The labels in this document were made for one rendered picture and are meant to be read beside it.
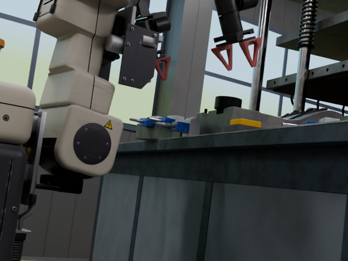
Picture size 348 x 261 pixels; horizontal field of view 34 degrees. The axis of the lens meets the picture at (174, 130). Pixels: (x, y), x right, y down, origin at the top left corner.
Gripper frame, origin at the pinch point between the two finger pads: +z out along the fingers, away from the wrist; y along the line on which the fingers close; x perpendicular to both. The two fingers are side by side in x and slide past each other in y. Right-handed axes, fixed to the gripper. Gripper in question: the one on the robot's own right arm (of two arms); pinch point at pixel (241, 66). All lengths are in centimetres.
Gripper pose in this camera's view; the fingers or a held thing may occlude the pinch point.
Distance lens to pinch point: 156.9
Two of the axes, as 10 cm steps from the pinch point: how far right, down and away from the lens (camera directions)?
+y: -5.7, 0.1, 8.2
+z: 2.5, 9.5, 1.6
